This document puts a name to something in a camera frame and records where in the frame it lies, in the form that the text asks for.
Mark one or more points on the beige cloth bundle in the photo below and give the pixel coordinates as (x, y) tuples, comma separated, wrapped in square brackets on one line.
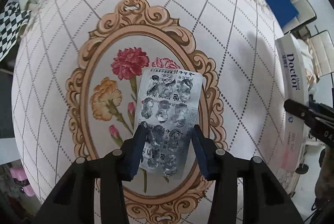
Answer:
[(321, 57)]

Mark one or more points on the person's right forearm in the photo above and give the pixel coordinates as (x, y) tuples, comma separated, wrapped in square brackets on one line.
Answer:
[(326, 177)]

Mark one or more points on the black and white checkered cloth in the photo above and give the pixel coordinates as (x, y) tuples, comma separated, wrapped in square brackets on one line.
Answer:
[(10, 28)]

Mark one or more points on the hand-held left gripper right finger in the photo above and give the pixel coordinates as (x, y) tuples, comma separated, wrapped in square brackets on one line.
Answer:
[(202, 151)]

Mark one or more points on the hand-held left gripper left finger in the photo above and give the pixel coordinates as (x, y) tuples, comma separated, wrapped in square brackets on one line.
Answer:
[(135, 151)]

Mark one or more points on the silver foil blister pack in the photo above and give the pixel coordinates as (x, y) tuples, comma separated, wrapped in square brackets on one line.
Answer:
[(169, 114)]

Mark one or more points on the long white toothpaste box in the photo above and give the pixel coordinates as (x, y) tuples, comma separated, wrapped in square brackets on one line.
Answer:
[(291, 67)]

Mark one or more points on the floral patterned tablecloth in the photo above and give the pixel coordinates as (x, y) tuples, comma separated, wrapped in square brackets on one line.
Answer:
[(78, 57)]

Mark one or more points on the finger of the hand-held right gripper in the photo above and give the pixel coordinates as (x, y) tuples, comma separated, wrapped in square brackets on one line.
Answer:
[(300, 110)]

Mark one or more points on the black caster wheel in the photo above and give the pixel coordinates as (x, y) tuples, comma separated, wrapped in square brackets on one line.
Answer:
[(302, 169)]

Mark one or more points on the pink suitcase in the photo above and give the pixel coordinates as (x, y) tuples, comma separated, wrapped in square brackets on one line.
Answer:
[(22, 181)]

